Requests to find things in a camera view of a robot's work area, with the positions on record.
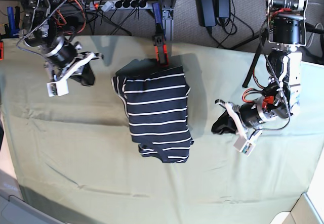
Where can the grey plastic bin corner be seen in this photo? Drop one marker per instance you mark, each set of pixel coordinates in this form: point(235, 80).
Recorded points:
point(13, 210)

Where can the black tripod stand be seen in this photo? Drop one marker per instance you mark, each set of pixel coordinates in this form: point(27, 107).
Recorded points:
point(285, 26)

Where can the robot arm image right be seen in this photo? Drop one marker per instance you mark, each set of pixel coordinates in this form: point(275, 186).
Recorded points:
point(280, 99)

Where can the blue orange left clamp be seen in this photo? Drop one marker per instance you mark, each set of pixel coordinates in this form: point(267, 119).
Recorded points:
point(11, 28)

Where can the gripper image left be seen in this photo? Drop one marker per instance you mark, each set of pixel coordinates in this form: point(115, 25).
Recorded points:
point(79, 69)

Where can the navy white striped T-shirt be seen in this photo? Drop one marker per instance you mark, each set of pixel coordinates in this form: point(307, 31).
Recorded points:
point(156, 107)

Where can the black power adapter left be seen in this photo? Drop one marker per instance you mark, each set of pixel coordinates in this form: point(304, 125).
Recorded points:
point(206, 15)

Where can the aluminium frame post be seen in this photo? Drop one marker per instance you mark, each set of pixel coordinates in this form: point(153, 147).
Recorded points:
point(167, 12)

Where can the light green table cloth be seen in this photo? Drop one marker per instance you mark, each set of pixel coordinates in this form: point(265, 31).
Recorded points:
point(74, 158)

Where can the white box corner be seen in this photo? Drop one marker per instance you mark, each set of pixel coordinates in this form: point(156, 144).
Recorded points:
point(303, 212)

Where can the white power strip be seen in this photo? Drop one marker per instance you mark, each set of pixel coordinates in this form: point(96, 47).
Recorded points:
point(111, 5)

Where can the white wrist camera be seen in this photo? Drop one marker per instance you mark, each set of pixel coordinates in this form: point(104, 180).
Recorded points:
point(57, 88)
point(244, 146)

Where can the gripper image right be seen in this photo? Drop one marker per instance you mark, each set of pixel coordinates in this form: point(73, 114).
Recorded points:
point(230, 122)

